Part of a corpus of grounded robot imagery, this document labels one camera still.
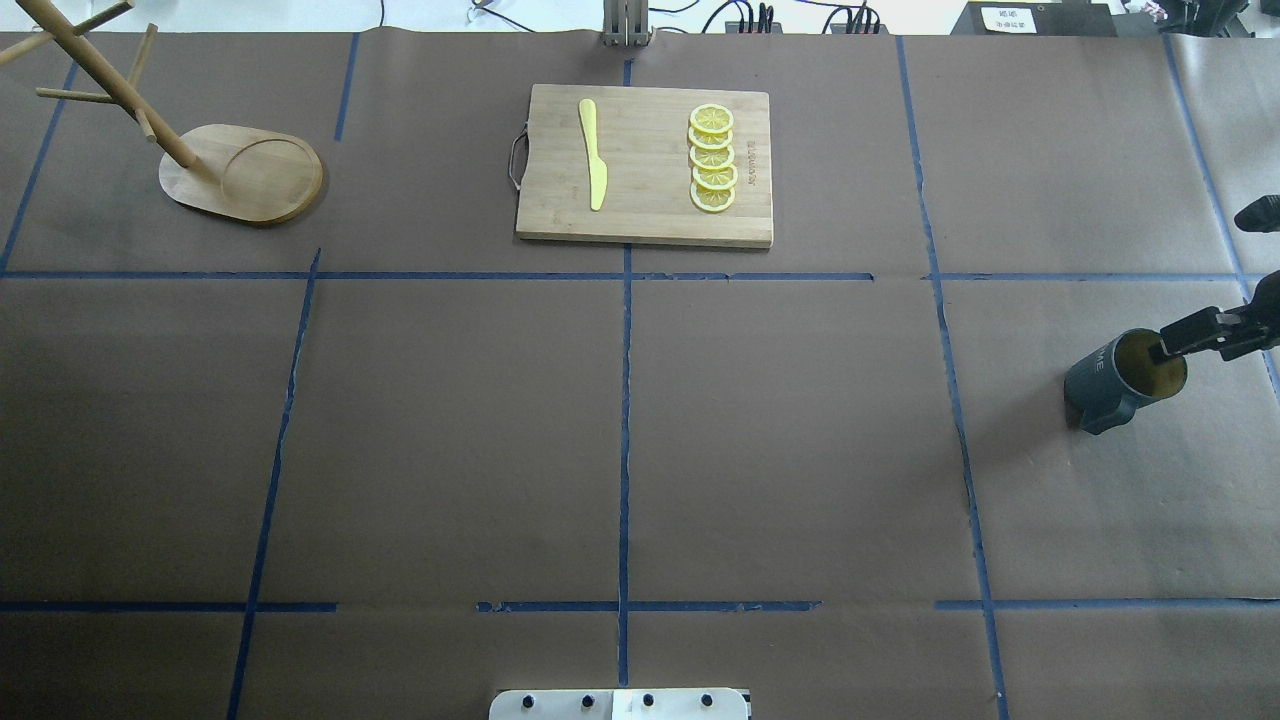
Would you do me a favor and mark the dark green HOME mug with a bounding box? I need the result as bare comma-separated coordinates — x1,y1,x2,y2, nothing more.
1062,328,1188,436

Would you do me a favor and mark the wooden cup storage rack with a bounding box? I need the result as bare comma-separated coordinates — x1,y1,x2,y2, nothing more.
3,1,325,225

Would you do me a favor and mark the black box with label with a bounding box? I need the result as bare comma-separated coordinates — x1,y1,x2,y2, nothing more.
950,1,1117,38

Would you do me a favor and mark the lemon slice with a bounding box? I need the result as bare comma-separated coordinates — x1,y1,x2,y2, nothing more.
687,127,733,151
689,181,736,213
687,102,735,135
690,163,739,193
689,146,736,170

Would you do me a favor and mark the black power strip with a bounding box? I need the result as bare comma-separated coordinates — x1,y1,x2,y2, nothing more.
701,1,890,36

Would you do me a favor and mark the bamboo cutting board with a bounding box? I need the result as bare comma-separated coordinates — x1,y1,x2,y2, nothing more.
515,85,774,249

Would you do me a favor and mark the yellow plastic knife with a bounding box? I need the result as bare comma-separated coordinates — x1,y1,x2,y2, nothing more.
579,97,608,211

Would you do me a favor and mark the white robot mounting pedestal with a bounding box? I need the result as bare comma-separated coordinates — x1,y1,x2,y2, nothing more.
488,687,753,719

